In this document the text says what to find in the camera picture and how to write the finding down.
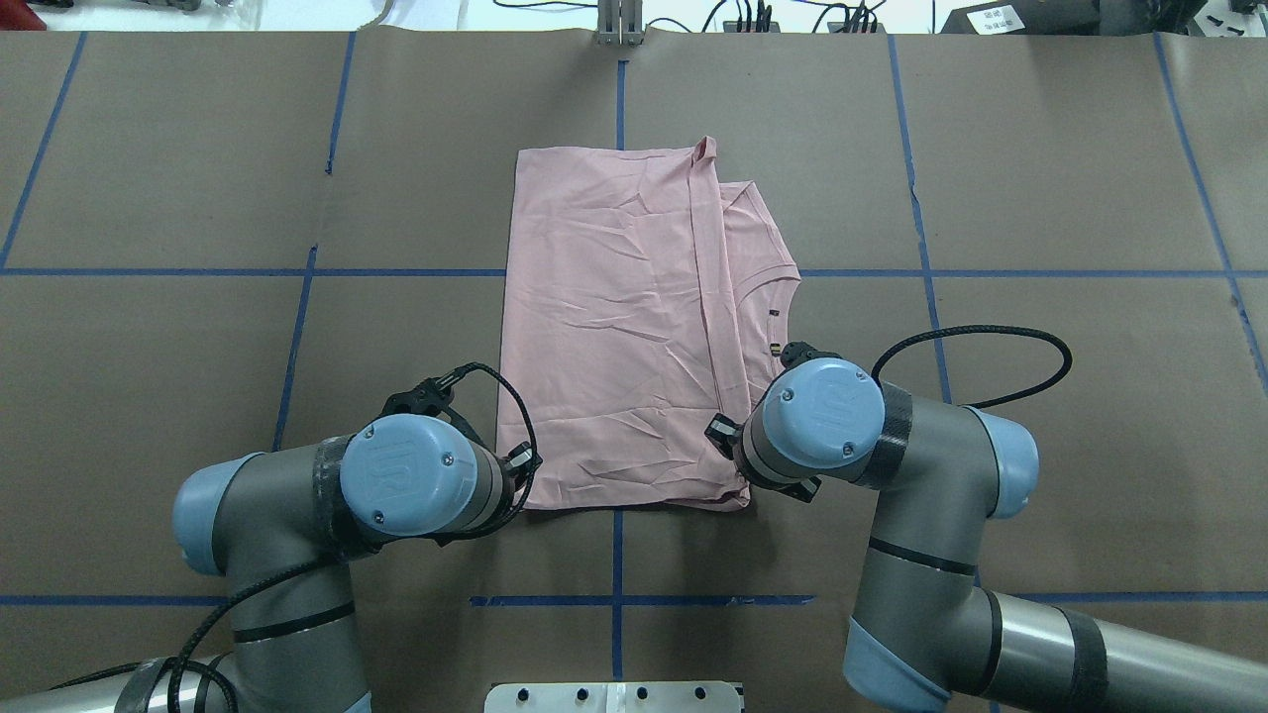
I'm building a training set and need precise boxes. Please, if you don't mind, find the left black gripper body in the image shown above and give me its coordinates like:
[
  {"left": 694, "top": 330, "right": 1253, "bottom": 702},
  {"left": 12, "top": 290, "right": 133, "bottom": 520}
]
[{"left": 380, "top": 365, "right": 543, "bottom": 496}]

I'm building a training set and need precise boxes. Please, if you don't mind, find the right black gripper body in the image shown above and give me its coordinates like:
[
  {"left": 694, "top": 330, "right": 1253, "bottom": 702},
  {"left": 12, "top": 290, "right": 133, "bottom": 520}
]
[{"left": 702, "top": 343, "right": 841, "bottom": 504}]

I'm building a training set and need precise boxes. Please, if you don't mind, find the pink Snoopy t-shirt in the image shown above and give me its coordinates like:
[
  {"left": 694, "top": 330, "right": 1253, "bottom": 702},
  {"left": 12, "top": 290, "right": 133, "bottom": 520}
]
[{"left": 501, "top": 137, "right": 801, "bottom": 513}]

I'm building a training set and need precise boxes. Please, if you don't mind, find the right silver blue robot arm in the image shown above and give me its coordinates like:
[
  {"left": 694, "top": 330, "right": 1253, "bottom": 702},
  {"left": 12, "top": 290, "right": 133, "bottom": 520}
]
[{"left": 705, "top": 343, "right": 1267, "bottom": 712}]

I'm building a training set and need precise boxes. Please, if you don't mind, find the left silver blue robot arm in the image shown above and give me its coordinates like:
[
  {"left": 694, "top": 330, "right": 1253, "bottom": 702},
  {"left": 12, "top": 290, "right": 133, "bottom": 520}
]
[{"left": 3, "top": 362, "right": 541, "bottom": 712}]

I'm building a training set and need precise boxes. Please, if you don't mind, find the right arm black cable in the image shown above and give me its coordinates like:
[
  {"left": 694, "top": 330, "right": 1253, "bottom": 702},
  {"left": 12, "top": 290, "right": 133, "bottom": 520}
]
[{"left": 870, "top": 325, "right": 1074, "bottom": 409}]

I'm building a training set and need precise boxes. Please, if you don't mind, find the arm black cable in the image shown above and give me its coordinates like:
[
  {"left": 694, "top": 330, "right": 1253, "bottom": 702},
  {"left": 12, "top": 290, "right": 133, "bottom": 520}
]
[
  {"left": 49, "top": 362, "right": 541, "bottom": 713},
  {"left": 870, "top": 325, "right": 1074, "bottom": 409}
]

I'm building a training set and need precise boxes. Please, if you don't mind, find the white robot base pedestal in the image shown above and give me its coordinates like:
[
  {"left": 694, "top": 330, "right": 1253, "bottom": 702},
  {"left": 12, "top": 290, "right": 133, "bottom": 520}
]
[{"left": 483, "top": 680, "right": 746, "bottom": 712}]

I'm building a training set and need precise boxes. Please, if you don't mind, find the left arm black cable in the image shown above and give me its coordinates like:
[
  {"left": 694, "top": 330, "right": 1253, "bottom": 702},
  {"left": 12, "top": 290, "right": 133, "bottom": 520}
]
[{"left": 49, "top": 362, "right": 541, "bottom": 713}]

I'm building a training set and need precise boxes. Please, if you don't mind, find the aluminium frame post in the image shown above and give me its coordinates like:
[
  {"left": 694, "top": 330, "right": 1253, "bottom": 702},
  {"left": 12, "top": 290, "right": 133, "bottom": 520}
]
[{"left": 593, "top": 0, "right": 645, "bottom": 47}]

